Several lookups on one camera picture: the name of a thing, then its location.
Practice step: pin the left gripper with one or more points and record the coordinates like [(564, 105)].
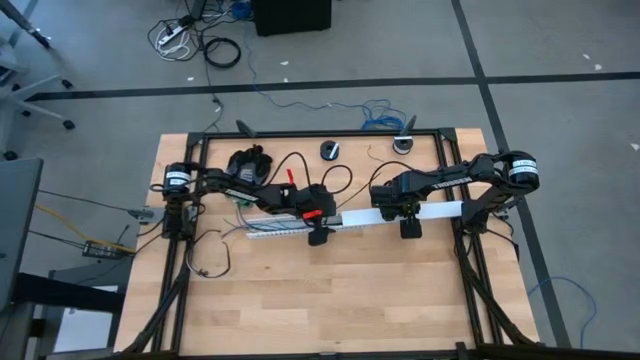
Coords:
[(320, 237)]

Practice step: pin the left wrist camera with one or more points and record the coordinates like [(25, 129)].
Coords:
[(312, 200)]

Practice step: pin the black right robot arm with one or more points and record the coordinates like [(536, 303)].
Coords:
[(450, 182)]

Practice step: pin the black aluminium table frame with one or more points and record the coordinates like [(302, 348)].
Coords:
[(350, 134)]

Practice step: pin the grey office chair base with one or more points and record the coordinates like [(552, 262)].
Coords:
[(40, 109)]

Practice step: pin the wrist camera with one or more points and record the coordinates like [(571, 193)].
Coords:
[(312, 200), (385, 196)]

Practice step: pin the grey work glove green cuff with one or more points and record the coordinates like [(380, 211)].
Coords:
[(242, 202), (250, 167)]

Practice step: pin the black computer case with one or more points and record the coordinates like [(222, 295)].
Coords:
[(290, 17)]

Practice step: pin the grey desk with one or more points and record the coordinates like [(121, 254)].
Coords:
[(17, 225)]

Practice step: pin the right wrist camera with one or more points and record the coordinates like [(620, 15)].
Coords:
[(385, 196)]

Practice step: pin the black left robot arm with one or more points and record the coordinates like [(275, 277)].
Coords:
[(240, 194)]

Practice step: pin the black desk beam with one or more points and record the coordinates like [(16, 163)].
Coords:
[(65, 292)]

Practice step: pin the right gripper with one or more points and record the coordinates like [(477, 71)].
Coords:
[(411, 230)]

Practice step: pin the white power strip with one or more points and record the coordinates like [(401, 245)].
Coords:
[(172, 35)]

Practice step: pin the white raceway cover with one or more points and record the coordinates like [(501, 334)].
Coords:
[(365, 216)]

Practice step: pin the dark metal pole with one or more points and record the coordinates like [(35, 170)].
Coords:
[(27, 25)]

